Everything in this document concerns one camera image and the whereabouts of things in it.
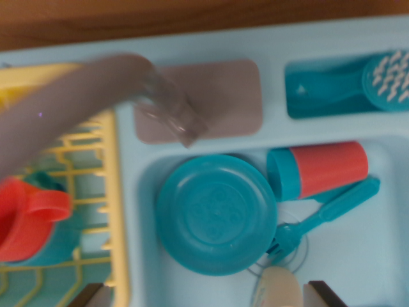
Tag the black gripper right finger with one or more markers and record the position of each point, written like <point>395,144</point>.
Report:
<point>321,297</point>

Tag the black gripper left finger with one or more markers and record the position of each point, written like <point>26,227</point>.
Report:
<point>91,297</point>

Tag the cream detergent bottle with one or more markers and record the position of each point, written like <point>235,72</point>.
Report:
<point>278,288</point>

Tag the light blue toy sink unit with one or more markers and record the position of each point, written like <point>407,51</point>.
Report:
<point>273,134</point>

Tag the teal plastic cup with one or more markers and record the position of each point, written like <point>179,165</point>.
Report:
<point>60,243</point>

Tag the yellow plastic dish rack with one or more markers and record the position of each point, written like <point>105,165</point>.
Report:
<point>119,240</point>

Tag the teal plastic fork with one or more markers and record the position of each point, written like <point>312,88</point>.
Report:
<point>338,204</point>

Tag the coral cup with teal band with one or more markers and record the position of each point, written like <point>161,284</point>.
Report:
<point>329,169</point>

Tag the teal plastic plate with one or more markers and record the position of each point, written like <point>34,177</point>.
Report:
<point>217,217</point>

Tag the grey toy faucet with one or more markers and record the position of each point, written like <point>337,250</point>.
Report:
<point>64,105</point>

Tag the teal brush with white bristles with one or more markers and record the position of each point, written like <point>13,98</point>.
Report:
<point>383,80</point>

